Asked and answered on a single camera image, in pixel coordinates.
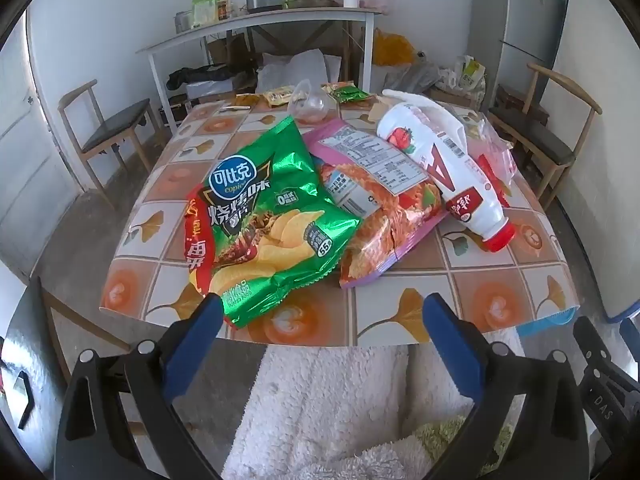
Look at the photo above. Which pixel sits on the sauce jar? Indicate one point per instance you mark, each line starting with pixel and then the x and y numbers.
pixel 223 11

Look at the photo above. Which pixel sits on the long white table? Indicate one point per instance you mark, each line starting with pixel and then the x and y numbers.
pixel 280 17

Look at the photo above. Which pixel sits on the clear plastic bag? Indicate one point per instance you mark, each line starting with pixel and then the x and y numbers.
pixel 312 105

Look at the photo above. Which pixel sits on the gray fridge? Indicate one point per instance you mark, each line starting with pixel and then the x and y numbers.
pixel 535 5

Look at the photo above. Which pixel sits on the white door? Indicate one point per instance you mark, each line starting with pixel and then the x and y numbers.
pixel 30 160

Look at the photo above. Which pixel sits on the black bag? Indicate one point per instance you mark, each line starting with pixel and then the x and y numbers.
pixel 200 76

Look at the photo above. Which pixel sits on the yellow cloth item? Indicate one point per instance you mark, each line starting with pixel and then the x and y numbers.
pixel 392 47

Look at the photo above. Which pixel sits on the yellow snack packet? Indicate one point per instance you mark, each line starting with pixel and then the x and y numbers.
pixel 277 96

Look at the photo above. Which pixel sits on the white sack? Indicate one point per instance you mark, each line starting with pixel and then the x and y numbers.
pixel 300 67

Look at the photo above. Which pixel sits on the pink orange snack bag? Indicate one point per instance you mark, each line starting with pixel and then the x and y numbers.
pixel 390 210

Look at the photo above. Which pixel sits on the white bottle red cap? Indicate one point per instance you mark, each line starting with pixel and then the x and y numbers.
pixel 440 145

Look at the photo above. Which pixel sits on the wooden chair dark seat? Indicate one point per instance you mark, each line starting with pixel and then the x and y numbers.
pixel 537 135
pixel 115 122

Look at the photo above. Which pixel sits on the green chip bag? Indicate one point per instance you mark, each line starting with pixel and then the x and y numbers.
pixel 260 210

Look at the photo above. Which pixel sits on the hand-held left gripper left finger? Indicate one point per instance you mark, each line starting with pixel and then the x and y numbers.
pixel 200 340

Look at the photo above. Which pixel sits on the small green snack packet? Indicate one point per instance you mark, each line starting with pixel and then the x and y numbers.
pixel 351 94

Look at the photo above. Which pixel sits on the yellow-green fluffy cloth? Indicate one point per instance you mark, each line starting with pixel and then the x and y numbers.
pixel 450 440

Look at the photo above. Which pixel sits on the beige mattress blue border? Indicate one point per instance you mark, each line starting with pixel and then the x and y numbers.
pixel 605 160

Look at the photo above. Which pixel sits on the blue plastic wastebasket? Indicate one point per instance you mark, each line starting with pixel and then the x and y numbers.
pixel 545 324

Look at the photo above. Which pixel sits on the green white food bag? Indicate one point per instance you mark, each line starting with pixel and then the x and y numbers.
pixel 205 12

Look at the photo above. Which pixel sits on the gray plastic bag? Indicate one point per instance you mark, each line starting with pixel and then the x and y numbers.
pixel 415 77

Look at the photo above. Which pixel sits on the steel cup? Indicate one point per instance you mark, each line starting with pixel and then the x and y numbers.
pixel 182 21

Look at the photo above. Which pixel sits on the small orange snack packet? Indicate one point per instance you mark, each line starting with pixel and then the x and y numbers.
pixel 332 87

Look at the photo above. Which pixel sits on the white bag green print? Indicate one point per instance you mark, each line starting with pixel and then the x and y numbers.
pixel 470 72

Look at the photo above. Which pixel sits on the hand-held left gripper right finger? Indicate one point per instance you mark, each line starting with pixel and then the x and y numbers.
pixel 450 345

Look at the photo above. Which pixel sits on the dark wooden stool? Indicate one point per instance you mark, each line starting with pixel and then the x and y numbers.
pixel 520 100

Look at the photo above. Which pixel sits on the golden snack packet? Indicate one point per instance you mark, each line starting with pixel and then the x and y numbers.
pixel 247 100

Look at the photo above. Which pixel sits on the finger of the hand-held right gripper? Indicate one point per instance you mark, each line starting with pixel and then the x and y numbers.
pixel 600 385
pixel 631 335

